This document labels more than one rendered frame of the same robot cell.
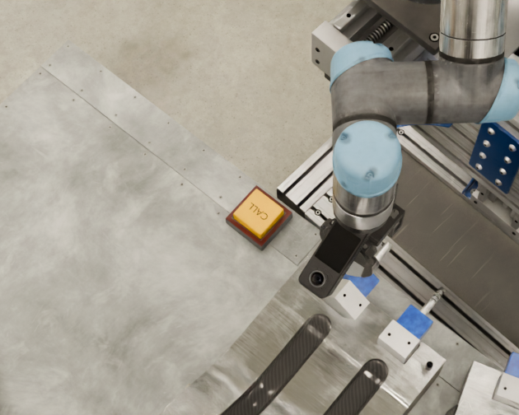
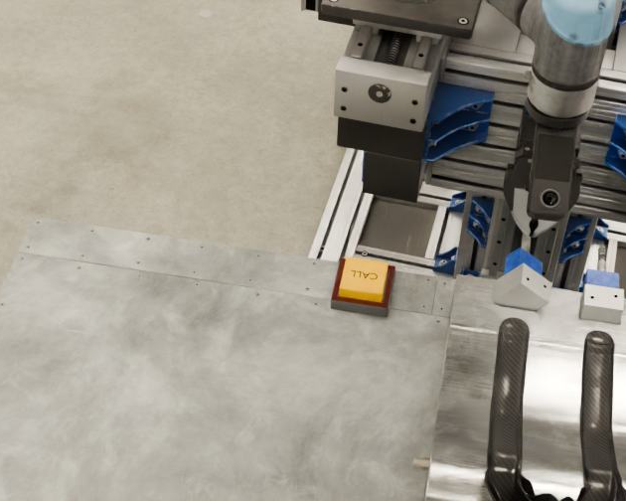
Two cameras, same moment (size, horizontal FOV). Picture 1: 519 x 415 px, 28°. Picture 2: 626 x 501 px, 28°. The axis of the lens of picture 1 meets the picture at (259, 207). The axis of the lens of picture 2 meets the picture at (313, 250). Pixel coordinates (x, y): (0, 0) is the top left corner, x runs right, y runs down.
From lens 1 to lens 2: 0.81 m
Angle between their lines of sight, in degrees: 27
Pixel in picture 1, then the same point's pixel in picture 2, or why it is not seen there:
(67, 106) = (76, 276)
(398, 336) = (601, 295)
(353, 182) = (586, 24)
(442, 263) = not seen: hidden behind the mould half
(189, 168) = (255, 277)
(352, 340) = (555, 326)
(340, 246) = (556, 155)
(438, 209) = not seen: hidden behind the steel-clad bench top
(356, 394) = (596, 373)
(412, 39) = (431, 45)
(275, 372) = (503, 393)
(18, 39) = not seen: outside the picture
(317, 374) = (547, 372)
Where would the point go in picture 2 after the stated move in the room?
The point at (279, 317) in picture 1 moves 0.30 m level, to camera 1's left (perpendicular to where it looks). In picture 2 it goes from (470, 340) to (276, 456)
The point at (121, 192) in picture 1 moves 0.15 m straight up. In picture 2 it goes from (196, 328) to (190, 255)
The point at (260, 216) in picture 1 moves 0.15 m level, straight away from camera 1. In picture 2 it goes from (370, 278) to (306, 214)
